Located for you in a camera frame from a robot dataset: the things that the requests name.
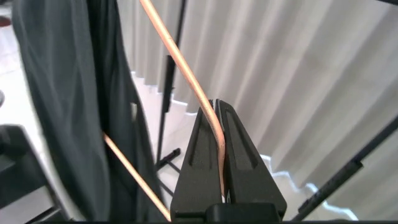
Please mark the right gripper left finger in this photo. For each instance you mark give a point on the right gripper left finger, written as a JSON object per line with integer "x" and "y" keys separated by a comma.
{"x": 196, "y": 174}

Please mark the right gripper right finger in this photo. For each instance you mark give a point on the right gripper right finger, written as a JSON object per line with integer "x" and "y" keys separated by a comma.
{"x": 248, "y": 174}

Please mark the pink clothes hanger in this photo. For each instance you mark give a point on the pink clothes hanger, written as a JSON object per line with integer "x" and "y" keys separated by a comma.
{"x": 183, "y": 65}

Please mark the dark grey shirt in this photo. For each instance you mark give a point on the dark grey shirt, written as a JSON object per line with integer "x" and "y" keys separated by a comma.
{"x": 68, "y": 109}

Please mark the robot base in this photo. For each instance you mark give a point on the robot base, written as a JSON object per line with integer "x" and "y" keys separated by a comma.
{"x": 15, "y": 168}

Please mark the black clothes rack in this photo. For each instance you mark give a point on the black clothes rack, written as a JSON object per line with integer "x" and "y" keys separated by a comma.
{"x": 168, "y": 93}

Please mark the white curtain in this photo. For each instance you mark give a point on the white curtain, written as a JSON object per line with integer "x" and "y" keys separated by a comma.
{"x": 295, "y": 77}

